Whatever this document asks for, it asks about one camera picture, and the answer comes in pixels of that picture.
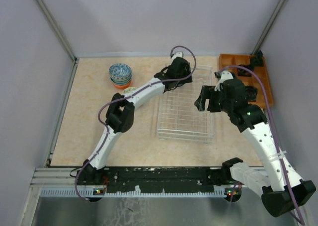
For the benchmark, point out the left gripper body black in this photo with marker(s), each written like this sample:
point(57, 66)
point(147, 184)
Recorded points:
point(187, 80)

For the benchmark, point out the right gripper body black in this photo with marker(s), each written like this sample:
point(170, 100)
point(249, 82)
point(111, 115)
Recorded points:
point(219, 103)

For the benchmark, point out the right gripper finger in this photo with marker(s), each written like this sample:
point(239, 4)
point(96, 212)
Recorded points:
point(200, 103)
point(207, 92)

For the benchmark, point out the white wire dish rack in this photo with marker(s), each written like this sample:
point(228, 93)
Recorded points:
point(178, 117)

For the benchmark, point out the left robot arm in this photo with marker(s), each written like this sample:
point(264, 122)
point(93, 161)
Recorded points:
point(117, 116)

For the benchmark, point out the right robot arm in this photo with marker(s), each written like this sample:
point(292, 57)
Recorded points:
point(282, 189)

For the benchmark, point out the black round object in tray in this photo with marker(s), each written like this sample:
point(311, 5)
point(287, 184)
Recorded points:
point(251, 93)

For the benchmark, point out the black object tray centre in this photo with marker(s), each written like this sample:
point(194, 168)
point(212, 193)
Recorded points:
point(246, 71)

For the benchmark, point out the wooden compartment tray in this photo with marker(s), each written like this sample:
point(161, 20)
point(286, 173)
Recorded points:
point(259, 78)

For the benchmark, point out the black object tray corner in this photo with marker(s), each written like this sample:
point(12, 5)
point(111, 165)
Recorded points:
point(257, 60)

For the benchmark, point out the yellow floral bowl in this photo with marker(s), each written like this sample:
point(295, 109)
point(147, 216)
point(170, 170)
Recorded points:
point(129, 90)

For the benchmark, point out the orange bottom stacked bowl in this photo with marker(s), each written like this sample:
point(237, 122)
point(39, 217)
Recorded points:
point(124, 86)

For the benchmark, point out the top blue stacked bowl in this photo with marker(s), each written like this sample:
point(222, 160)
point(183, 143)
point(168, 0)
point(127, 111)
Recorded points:
point(120, 71)

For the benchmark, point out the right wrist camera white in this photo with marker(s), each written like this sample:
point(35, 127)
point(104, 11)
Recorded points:
point(221, 77)

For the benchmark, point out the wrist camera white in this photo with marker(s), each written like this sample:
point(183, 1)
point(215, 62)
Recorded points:
point(176, 55)
point(221, 77)

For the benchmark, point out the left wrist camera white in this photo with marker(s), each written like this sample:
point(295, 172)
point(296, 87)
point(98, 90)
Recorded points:
point(176, 55)

